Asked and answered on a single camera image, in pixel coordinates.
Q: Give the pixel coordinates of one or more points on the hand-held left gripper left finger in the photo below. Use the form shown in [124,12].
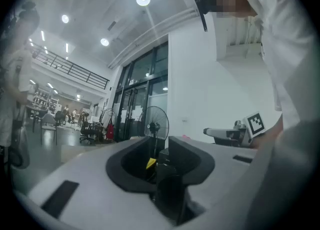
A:
[95,199]

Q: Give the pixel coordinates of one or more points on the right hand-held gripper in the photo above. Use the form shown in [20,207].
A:
[255,125]

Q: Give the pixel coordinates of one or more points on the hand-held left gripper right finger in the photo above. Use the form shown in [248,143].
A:
[220,174]

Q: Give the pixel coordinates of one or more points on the person's right forearm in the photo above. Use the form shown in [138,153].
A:
[268,133]

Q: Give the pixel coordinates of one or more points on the yellow plastic bin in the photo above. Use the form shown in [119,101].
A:
[151,163]

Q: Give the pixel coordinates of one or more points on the black standing fan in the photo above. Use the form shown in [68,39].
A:
[153,126]

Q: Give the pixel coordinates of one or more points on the red bag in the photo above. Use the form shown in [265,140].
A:
[110,131]

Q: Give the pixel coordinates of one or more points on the black office chair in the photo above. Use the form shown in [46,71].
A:
[87,130]

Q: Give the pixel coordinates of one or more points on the grey chair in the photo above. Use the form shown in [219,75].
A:
[48,123]

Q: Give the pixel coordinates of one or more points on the white staircase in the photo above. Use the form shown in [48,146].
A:
[237,38]

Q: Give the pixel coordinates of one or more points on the person's white shirt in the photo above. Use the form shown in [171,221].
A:
[280,36]

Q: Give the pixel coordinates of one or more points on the black balcony railing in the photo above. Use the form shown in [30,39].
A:
[72,70]

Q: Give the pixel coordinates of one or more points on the black head camera mount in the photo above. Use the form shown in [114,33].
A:
[202,6]

